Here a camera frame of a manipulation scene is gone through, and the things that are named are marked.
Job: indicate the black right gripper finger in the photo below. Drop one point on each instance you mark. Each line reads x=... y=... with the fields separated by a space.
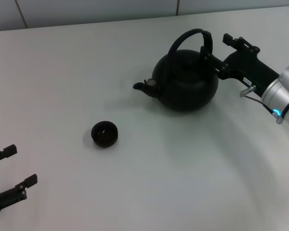
x=216 y=64
x=227 y=39

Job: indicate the small dark brown teacup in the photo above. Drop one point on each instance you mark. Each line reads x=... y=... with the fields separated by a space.
x=104 y=134

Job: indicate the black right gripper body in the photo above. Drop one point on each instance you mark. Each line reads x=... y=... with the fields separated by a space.
x=250 y=67

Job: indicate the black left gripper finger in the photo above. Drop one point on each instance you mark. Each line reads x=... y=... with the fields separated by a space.
x=30 y=181
x=10 y=149

